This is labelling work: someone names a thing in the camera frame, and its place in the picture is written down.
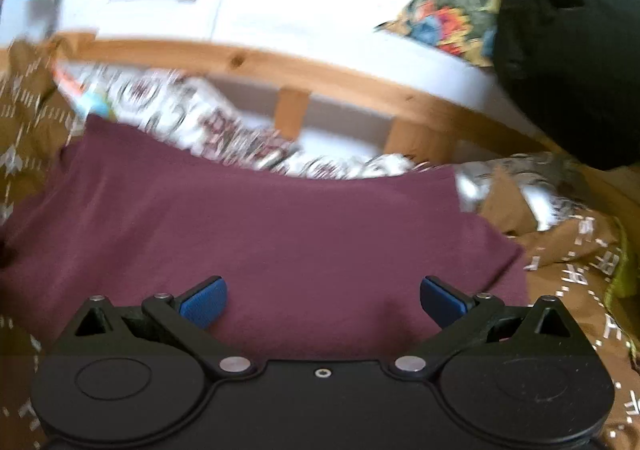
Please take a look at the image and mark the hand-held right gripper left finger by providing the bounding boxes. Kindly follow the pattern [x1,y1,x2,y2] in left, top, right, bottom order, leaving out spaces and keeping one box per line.
[50,275,257,381]

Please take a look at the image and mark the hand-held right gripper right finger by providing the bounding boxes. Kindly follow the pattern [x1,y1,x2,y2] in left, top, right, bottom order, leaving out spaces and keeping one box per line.
[390,275,592,381]

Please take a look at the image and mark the maroon long-sleeve shirt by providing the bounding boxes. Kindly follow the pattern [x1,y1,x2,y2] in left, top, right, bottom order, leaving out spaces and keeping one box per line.
[0,114,531,361]

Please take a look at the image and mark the brown printed blanket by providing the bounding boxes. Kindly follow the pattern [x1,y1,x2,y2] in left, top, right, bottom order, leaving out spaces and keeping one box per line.
[0,38,640,450]

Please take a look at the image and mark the grey floral cloth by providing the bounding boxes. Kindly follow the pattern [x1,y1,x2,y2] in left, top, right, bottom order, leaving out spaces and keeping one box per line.
[454,153,597,235]

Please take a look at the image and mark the yellow-green cloth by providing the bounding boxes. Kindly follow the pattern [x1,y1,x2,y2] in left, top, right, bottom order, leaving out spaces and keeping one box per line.
[602,217,640,313]

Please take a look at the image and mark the white patterned bed sheet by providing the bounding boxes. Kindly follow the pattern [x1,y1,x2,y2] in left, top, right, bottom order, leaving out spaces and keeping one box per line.
[65,64,428,182]

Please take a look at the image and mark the orange and blue item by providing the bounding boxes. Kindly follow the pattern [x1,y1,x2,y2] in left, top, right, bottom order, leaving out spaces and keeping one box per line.
[54,64,118,120]

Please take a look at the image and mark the black puffy jacket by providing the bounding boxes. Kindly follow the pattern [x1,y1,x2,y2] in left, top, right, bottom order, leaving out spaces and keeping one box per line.
[494,0,640,172]

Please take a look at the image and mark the wooden bed frame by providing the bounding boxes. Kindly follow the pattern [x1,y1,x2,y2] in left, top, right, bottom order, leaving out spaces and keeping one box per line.
[50,30,640,241]

